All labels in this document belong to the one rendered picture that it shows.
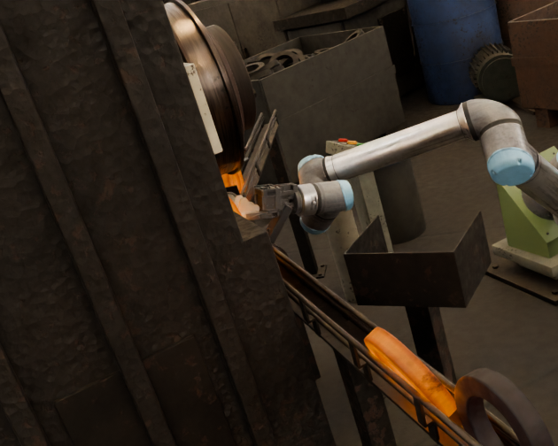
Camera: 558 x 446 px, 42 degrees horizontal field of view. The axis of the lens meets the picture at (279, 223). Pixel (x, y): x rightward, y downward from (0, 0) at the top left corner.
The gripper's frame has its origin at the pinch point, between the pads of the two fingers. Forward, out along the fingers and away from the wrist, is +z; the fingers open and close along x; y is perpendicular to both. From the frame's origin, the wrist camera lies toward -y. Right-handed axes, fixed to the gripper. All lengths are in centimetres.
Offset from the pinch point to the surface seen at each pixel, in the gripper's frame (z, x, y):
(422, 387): 3, 97, -6
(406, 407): -2, 84, -17
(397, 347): 5, 92, -1
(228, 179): -14.5, -41.5, 2.0
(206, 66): 11.1, 21.4, 41.2
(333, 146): -70, -73, 4
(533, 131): -236, -145, -11
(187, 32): 14, 16, 49
